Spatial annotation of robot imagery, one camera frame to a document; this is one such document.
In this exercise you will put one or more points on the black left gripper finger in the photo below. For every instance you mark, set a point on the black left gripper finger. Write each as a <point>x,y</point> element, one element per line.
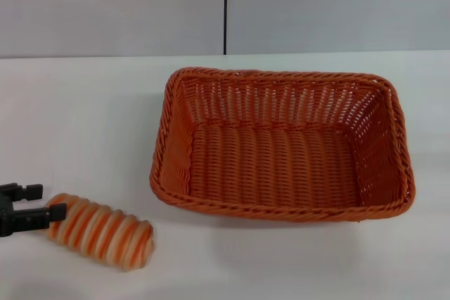
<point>28,192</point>
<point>35,218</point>

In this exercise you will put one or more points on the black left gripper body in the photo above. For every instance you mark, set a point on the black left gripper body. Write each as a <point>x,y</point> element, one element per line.
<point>5,221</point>

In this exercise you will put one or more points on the orange woven rectangular basket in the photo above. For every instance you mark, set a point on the orange woven rectangular basket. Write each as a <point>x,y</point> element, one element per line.
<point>281,159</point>

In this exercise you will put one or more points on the orange white striped bread roll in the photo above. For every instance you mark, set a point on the orange white striped bread roll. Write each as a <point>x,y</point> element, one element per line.
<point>105,235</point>

